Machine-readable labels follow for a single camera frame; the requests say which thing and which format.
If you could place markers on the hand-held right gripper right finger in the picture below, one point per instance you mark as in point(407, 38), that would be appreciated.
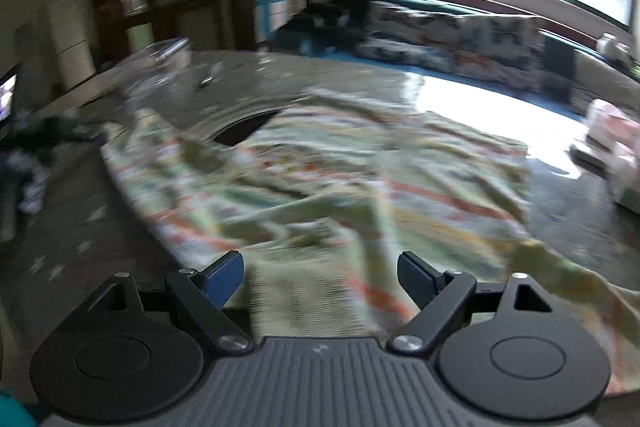
point(413, 279)

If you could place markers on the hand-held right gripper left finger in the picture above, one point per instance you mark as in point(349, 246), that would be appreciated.
point(223, 277)

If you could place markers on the colourful patterned cloth garment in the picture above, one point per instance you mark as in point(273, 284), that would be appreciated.
point(340, 187)

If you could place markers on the dark clothes heap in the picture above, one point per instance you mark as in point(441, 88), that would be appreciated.
point(35, 157)

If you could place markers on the white pink packet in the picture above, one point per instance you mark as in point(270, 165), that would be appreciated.
point(612, 152)

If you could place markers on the patterned sofa cushion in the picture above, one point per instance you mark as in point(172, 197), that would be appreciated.
point(450, 38)

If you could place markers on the dark cloth pile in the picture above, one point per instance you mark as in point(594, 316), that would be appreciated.
point(330, 24)

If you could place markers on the turquoise table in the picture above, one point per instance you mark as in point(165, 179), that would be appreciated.
point(272, 4)

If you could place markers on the small dark screen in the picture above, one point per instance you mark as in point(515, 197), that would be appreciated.
point(7, 99)

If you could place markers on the white jar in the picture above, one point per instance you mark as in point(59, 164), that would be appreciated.
point(607, 44)

